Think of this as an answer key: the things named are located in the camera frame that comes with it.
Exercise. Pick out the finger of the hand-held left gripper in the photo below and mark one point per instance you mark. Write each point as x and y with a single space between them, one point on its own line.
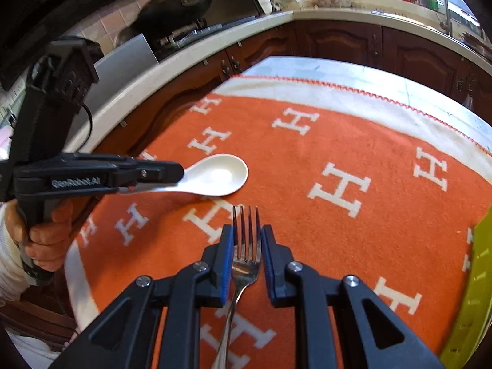
153 173

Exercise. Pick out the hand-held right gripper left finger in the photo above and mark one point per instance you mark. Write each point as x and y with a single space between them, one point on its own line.
227 276

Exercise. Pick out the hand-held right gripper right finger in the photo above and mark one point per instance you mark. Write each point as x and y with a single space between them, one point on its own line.
269 276

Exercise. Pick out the metal fork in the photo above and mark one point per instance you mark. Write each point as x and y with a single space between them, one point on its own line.
244 269

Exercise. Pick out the white ceramic spoon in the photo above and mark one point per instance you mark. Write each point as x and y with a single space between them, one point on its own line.
219 175

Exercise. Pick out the green plastic utensil tray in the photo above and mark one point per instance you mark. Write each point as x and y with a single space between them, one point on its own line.
476 315

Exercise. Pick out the person's left hand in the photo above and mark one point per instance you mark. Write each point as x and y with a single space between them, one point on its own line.
50 246

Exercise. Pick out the orange and white printed blanket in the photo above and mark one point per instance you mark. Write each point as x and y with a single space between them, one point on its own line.
307 246

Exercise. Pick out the stainless steel splash panel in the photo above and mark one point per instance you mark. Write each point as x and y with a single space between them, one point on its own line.
130 53

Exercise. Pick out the black gas stove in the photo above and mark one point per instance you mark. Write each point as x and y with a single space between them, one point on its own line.
180 34

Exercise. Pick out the dark wok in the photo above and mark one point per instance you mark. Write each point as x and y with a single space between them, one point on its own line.
173 7

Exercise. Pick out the white cups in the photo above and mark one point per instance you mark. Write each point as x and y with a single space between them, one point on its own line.
264 4

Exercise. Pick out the person's white clothing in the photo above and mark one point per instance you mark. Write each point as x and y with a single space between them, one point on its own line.
30 349

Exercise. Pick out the light blue tablecloth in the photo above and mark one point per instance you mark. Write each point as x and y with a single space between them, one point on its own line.
346 73

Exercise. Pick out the brown wooden kitchen cabinets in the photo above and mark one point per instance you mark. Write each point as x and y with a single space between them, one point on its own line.
338 38

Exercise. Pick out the pink lid food container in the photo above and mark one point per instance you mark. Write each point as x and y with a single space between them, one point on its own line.
332 0

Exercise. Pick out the white kitchen countertop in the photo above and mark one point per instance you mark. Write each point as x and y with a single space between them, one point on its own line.
346 14

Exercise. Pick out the metal kitchen faucet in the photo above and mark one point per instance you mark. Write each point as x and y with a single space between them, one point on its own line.
446 7

